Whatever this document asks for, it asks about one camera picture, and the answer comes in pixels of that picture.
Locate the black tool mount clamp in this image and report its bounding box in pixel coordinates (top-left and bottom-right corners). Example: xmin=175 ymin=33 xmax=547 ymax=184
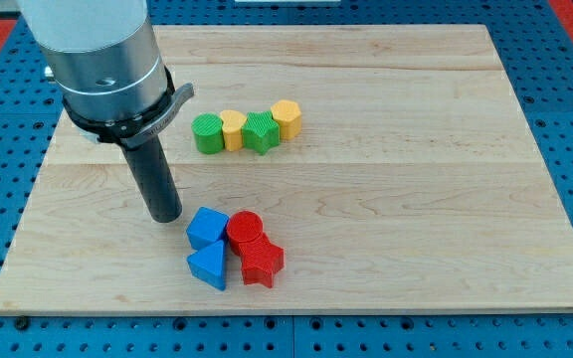
xmin=63 ymin=68 xmax=194 ymax=148

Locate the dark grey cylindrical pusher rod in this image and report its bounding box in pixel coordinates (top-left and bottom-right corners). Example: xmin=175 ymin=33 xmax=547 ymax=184
xmin=121 ymin=137 xmax=182 ymax=223

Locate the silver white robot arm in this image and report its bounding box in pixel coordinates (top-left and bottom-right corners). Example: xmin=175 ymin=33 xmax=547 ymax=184
xmin=17 ymin=0 xmax=194 ymax=223

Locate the green cylinder block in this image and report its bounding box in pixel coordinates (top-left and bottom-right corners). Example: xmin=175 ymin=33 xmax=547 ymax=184
xmin=191 ymin=113 xmax=224 ymax=154

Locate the blue cube block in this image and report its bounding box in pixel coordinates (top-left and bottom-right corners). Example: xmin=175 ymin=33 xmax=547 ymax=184
xmin=186 ymin=207 xmax=229 ymax=251

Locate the yellow heart block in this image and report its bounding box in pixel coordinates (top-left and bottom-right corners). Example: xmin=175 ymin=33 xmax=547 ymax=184
xmin=220 ymin=109 xmax=247 ymax=151

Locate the red cylinder block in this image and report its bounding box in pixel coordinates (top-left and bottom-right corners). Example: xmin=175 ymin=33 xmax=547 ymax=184
xmin=226 ymin=211 xmax=264 ymax=256

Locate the green star block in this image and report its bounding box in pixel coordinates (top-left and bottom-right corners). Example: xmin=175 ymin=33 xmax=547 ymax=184
xmin=242 ymin=111 xmax=281 ymax=155

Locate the blue triangle block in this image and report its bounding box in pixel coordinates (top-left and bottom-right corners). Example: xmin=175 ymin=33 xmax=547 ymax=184
xmin=187 ymin=241 xmax=226 ymax=290

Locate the yellow hexagon block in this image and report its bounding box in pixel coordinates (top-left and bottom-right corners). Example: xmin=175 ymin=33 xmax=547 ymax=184
xmin=271 ymin=99 xmax=302 ymax=140

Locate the red star block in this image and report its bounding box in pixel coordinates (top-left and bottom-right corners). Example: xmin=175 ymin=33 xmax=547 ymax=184
xmin=240 ymin=233 xmax=285 ymax=288

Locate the light wooden board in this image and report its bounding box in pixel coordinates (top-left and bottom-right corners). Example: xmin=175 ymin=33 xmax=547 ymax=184
xmin=0 ymin=25 xmax=573 ymax=316

